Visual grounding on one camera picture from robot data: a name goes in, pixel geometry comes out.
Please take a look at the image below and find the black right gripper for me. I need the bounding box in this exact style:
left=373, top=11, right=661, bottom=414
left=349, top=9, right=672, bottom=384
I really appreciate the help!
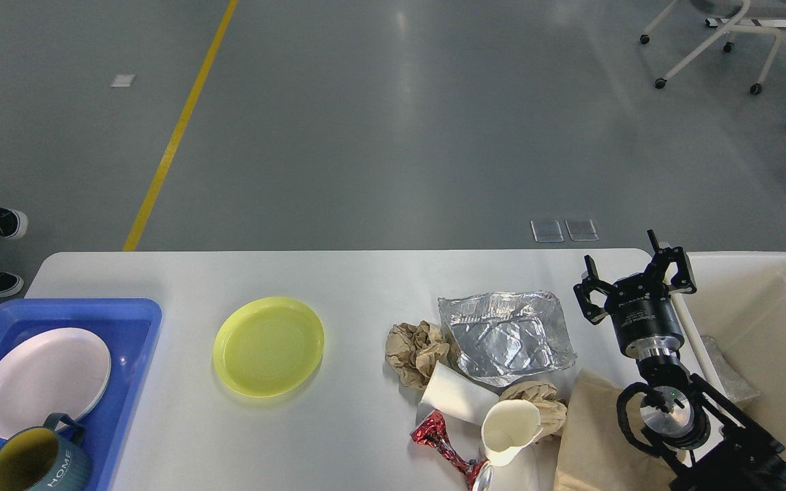
left=573, top=228, right=697, bottom=360

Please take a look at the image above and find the yellow plastic plate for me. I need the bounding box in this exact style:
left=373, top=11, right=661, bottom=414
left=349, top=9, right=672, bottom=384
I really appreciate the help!
left=212, top=296, right=325, bottom=398

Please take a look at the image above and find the teal HOME mug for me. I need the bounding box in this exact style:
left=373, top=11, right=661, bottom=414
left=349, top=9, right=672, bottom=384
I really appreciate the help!
left=0, top=413, right=93, bottom=490

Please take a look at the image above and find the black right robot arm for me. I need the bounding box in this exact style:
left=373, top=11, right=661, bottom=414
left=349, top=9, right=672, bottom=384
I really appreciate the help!
left=573, top=230, right=786, bottom=490

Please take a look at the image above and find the beige plastic bin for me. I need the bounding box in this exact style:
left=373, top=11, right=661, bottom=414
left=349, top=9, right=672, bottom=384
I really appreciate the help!
left=673, top=252, right=786, bottom=461

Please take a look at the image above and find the brown paper bag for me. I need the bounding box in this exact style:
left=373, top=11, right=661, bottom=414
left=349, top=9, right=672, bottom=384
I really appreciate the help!
left=554, top=369, right=675, bottom=490

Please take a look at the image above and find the crushed white paper cup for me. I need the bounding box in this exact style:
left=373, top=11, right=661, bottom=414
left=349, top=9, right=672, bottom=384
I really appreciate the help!
left=481, top=399, right=543, bottom=466

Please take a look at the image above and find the white paper cup lying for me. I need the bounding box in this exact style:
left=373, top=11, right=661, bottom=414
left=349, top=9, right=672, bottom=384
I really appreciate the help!
left=416, top=363, right=499, bottom=426

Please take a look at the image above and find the crumpled brown paper ball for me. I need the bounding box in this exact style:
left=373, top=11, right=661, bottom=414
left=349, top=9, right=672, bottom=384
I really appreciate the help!
left=385, top=321, right=452, bottom=391

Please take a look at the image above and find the red foil wrapper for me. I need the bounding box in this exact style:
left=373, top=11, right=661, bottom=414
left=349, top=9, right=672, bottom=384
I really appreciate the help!
left=411, top=409, right=486, bottom=490

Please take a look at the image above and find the white rolling chair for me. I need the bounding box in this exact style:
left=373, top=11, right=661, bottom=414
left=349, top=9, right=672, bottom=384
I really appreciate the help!
left=653, top=1, right=786, bottom=95

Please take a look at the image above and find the blue plastic tray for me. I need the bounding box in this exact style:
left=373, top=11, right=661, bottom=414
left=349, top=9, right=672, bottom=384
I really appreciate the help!
left=0, top=298, right=162, bottom=490

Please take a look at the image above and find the white plate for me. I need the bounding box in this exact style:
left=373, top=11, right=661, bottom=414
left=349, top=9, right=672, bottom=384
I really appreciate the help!
left=0, top=327, right=112, bottom=439

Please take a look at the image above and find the black white sneaker far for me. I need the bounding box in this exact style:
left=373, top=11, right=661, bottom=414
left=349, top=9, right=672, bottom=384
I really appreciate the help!
left=0, top=207, right=29, bottom=240

